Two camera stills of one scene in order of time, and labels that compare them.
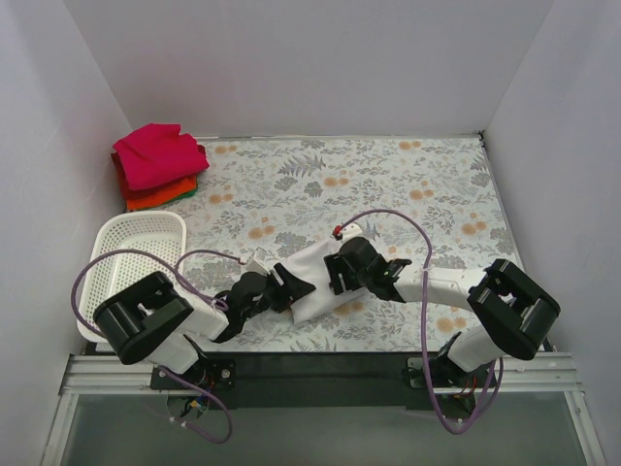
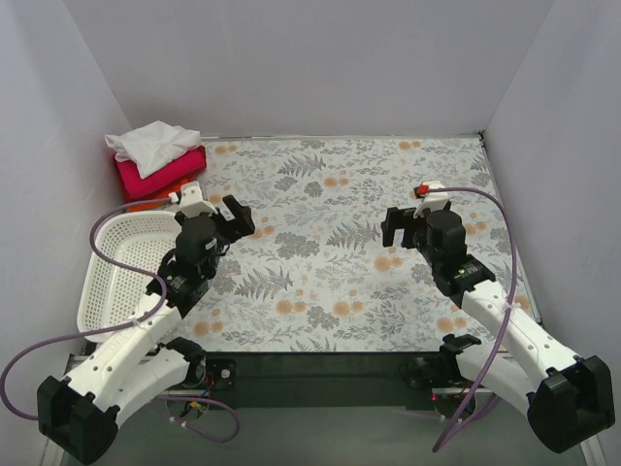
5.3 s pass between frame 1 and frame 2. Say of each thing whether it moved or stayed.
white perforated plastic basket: stayed
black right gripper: moved
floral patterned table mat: stayed
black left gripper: moved
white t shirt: moved
